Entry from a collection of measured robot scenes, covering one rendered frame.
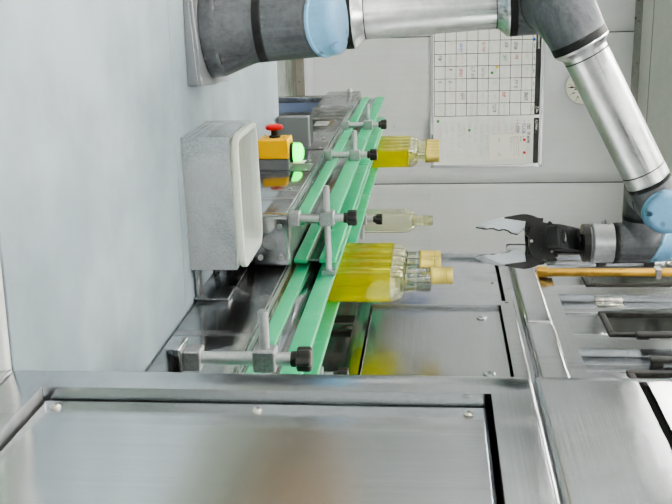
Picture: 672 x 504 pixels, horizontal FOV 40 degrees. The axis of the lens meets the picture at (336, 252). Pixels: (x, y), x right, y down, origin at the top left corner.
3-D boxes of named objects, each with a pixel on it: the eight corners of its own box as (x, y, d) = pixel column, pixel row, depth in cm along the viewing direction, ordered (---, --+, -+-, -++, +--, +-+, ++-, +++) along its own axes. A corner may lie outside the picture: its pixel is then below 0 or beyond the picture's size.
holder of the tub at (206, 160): (193, 301, 154) (239, 301, 154) (180, 137, 147) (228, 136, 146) (216, 269, 171) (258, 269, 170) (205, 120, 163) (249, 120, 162)
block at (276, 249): (252, 267, 171) (290, 267, 170) (249, 217, 169) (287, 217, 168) (256, 261, 175) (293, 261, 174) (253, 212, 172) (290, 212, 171)
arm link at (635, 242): (669, 213, 176) (666, 256, 179) (610, 213, 178) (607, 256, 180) (679, 223, 169) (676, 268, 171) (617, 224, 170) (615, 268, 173)
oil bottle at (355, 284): (293, 302, 177) (405, 302, 175) (292, 274, 176) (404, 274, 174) (297, 292, 183) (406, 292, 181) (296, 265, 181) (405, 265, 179)
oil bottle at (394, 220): (340, 233, 264) (432, 233, 261) (339, 214, 262) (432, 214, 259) (342, 226, 269) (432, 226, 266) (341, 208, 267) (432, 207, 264)
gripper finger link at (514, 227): (474, 231, 182) (521, 241, 180) (475, 227, 176) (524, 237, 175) (478, 215, 182) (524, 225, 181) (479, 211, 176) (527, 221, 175)
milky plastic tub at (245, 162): (193, 271, 153) (245, 271, 152) (182, 136, 146) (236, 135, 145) (217, 241, 169) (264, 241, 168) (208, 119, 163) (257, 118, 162)
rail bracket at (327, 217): (290, 276, 171) (358, 276, 170) (286, 187, 166) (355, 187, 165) (293, 271, 174) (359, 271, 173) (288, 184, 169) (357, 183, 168)
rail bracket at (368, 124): (340, 130, 269) (386, 130, 267) (339, 105, 267) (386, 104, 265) (341, 128, 273) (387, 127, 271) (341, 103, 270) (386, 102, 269)
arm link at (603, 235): (616, 260, 171) (615, 216, 172) (591, 260, 172) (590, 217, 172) (608, 264, 179) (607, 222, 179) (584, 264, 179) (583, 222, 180)
